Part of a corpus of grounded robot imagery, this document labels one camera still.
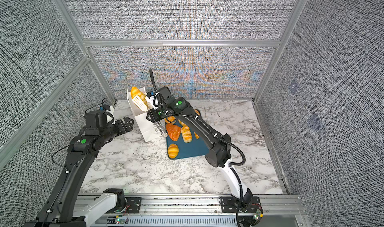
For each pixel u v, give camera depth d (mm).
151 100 707
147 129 879
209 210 731
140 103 731
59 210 375
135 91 732
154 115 686
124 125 648
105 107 617
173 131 959
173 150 892
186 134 949
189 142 946
